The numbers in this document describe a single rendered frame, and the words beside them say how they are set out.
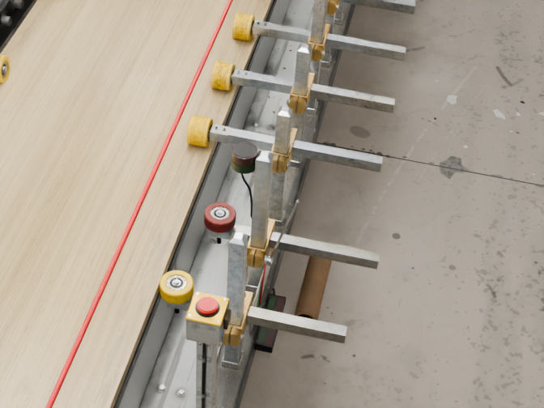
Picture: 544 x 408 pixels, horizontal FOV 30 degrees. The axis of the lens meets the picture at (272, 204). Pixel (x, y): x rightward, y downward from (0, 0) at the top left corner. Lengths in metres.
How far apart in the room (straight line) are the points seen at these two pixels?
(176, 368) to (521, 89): 2.50
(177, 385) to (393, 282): 1.30
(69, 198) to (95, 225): 0.12
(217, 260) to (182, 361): 0.36
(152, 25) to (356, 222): 1.17
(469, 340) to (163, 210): 1.39
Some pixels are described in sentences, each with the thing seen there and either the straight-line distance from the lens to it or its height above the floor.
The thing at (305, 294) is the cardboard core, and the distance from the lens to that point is 3.49.
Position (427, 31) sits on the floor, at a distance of 4.87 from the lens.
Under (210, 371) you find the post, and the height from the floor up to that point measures 1.04.
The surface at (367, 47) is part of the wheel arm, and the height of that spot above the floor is 0.96.
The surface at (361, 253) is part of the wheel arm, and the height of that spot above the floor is 0.86.
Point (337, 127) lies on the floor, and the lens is 4.24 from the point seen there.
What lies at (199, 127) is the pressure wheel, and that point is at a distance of 2.71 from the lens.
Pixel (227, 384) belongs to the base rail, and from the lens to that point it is 2.49.
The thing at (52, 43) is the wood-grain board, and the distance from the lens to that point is 3.14.
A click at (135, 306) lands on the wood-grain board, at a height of 0.90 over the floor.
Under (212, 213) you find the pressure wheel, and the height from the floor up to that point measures 0.90.
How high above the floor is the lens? 2.75
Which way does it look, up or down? 45 degrees down
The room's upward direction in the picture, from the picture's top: 5 degrees clockwise
